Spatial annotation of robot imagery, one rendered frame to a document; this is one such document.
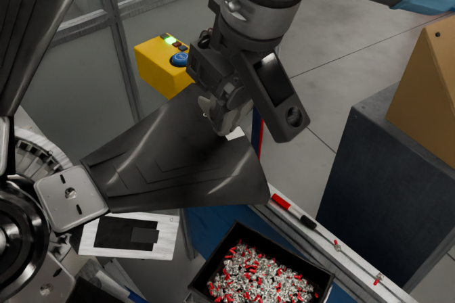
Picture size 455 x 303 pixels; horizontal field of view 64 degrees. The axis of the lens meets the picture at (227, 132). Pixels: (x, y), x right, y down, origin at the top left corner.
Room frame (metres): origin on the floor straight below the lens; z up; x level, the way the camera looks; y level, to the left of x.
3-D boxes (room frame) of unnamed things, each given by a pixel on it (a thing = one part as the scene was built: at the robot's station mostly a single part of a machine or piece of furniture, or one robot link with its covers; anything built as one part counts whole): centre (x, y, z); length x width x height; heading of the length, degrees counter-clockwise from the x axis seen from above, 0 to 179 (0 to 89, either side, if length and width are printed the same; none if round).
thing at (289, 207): (0.44, -0.13, 0.87); 0.14 x 0.01 x 0.01; 45
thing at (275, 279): (0.27, -0.07, 0.84); 0.19 x 0.14 x 0.04; 57
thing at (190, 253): (0.75, 0.16, 0.39); 0.04 x 0.04 x 0.78; 43
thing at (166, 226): (0.32, 0.18, 0.98); 0.20 x 0.16 x 0.20; 43
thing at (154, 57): (0.73, 0.13, 1.02); 0.16 x 0.10 x 0.11; 43
